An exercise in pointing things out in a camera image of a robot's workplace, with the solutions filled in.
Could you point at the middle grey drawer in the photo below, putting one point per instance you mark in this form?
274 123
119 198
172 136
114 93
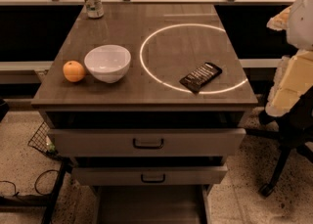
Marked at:
146 176

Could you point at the black rxbar chocolate bar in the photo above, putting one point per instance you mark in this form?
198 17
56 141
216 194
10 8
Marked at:
195 80

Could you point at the black wire basket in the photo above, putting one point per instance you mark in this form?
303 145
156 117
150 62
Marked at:
41 142

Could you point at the bottom open drawer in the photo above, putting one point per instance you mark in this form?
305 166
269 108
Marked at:
184 204

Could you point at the grey drawer cabinet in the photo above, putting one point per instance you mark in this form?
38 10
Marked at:
166 42

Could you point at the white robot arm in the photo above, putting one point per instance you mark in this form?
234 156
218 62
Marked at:
300 25

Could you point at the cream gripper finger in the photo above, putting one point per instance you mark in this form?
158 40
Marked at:
280 21
292 79

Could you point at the black office chair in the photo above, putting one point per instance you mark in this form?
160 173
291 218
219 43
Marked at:
295 131

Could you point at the white bowl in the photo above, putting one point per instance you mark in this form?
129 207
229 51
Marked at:
108 63

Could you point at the grey drawer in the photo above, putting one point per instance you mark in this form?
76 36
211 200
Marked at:
146 176
146 142

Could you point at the top grey drawer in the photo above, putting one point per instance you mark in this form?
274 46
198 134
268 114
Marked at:
146 142

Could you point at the black table leg frame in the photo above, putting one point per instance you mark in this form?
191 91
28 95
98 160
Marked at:
46 201

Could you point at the orange fruit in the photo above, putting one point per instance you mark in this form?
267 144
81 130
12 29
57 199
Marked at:
73 71

